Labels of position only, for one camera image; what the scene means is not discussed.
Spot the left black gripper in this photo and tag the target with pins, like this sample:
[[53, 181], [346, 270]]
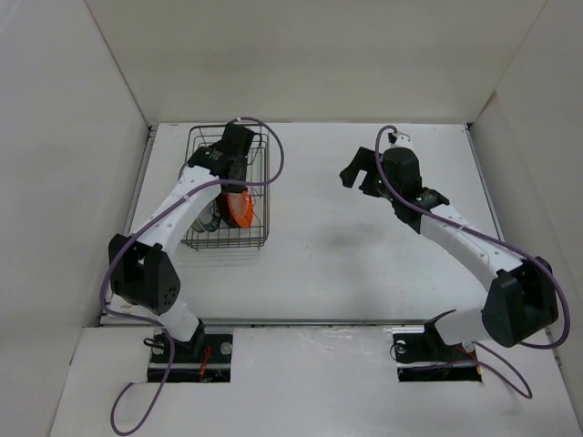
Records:
[[235, 188]]

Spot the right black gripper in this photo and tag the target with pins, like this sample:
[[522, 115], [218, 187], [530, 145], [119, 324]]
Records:
[[363, 160]]

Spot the orange plate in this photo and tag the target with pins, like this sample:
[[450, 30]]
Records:
[[240, 211]]

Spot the black plate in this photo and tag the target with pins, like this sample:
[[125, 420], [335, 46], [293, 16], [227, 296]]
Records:
[[224, 211]]

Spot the white plate dark rim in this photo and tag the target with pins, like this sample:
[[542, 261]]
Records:
[[214, 223]]

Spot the white plate red characters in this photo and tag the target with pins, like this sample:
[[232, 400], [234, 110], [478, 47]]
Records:
[[200, 224]]

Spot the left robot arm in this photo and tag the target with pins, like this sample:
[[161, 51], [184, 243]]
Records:
[[144, 275]]

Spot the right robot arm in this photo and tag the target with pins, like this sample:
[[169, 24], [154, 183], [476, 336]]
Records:
[[520, 298]]

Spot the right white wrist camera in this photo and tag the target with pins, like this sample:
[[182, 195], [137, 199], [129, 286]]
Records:
[[400, 139]]

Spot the grey wire dish rack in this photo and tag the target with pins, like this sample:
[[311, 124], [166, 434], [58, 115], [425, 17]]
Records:
[[256, 148]]

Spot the aluminium rail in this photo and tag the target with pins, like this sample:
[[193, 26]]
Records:
[[307, 322]]

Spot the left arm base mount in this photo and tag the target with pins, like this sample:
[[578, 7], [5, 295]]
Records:
[[211, 365]]

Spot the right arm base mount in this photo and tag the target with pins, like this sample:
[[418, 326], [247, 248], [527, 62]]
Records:
[[422, 356]]

